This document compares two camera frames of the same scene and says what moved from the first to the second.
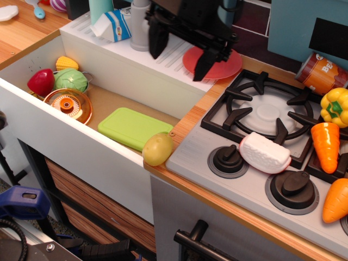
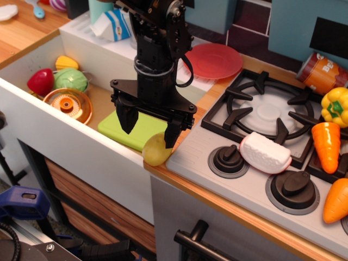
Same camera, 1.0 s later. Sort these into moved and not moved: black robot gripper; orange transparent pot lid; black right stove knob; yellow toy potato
Moved: black robot gripper
Not moved: black right stove knob; orange transparent pot lid; yellow toy potato
